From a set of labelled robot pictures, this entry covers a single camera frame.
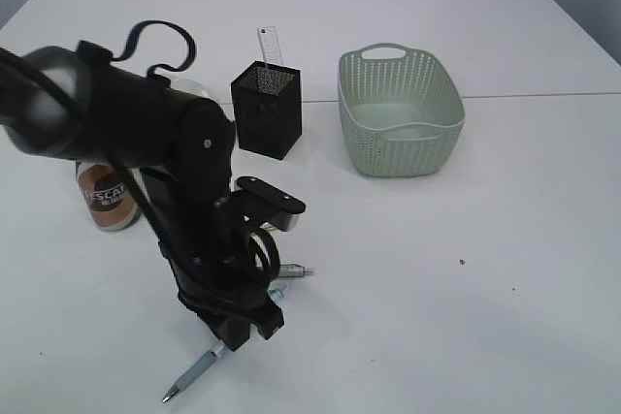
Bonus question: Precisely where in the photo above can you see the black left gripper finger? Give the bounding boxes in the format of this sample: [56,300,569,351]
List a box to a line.
[249,300,284,339]
[194,308,256,351]

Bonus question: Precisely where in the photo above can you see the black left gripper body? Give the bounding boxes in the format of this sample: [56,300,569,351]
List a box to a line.
[141,168,306,315]

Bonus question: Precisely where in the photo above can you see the blue grey grip pen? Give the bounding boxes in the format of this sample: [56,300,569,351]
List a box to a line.
[162,281,288,403]

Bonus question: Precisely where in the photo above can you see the brown Nescafe coffee bottle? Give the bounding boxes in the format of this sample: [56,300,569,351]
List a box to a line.
[75,162,141,231]

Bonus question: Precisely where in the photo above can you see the clear plastic ruler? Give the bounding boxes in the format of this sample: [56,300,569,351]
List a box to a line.
[256,26,283,66]

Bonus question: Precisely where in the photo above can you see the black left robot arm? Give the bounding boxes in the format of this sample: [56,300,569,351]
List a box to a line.
[1,43,306,349]

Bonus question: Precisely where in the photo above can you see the black mesh pen holder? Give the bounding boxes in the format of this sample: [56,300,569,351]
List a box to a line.
[231,61,302,160]

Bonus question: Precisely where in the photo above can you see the pale green wavy plate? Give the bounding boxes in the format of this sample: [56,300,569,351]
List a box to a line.
[166,74,217,101]

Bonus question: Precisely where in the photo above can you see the green plastic woven basket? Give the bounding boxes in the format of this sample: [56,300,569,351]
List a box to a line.
[338,43,465,177]

